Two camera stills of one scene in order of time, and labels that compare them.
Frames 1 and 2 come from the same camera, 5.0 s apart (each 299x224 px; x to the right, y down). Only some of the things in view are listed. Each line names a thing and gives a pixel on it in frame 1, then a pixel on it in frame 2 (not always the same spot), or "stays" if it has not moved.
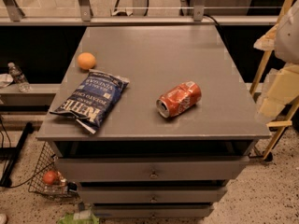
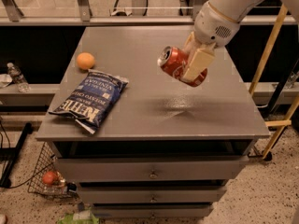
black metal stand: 9,155 stays
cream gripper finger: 281,86 -> 200,61
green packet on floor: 84,217 stays
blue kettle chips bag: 92,99 stays
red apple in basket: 49,176 stays
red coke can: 179,99 -> 172,61
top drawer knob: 153,175 stays
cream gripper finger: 267,41 -> 192,43
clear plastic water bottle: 19,77 stays
